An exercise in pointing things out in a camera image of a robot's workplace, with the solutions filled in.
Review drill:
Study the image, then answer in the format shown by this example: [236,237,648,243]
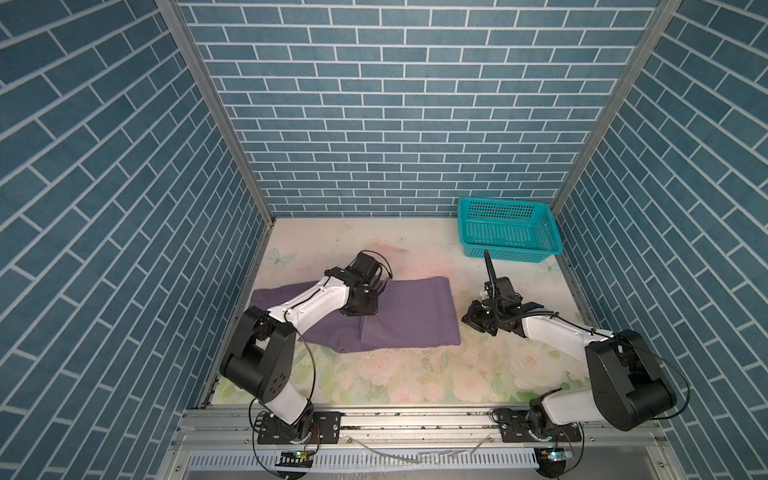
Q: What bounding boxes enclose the green circuit board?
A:
[534,447,573,477]
[275,451,315,470]

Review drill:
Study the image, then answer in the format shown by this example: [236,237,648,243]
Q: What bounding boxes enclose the left corner metal post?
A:
[156,0,275,228]

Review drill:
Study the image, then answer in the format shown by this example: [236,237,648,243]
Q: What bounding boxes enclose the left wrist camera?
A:
[346,251,385,286]

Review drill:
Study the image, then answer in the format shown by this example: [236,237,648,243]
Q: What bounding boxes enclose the purple trousers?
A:
[249,275,462,354]

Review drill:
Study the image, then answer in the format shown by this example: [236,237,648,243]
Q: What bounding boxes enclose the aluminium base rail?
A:
[158,404,684,479]

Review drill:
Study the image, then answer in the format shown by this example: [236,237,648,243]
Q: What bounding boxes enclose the white slotted cable duct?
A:
[186,448,538,473]

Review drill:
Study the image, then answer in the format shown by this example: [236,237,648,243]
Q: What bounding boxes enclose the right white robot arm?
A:
[462,300,677,438]

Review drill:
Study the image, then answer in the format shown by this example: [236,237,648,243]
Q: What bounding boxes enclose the left green circuit board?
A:
[275,451,315,470]

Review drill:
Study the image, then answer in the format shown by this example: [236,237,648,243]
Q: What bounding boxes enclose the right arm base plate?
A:
[490,407,583,443]

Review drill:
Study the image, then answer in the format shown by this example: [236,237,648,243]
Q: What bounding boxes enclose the corner metal post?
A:
[156,0,275,228]
[551,0,682,218]

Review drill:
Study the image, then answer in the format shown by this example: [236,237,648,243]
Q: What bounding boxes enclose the right green circuit board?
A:
[534,447,573,477]

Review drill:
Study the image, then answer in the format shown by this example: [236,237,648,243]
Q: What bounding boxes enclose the teal plastic basket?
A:
[458,197,563,263]

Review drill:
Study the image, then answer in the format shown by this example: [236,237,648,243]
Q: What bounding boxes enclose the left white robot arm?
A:
[219,276,388,437]

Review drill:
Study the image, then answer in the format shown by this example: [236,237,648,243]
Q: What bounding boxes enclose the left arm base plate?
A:
[255,411,342,445]

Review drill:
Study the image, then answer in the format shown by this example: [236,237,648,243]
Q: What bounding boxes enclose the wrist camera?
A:
[485,277,522,309]
[346,251,385,286]

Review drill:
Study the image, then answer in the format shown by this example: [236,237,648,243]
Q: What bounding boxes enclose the right corner metal post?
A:
[551,0,682,218]

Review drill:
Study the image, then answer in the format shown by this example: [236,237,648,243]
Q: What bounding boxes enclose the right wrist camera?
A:
[485,277,522,309]

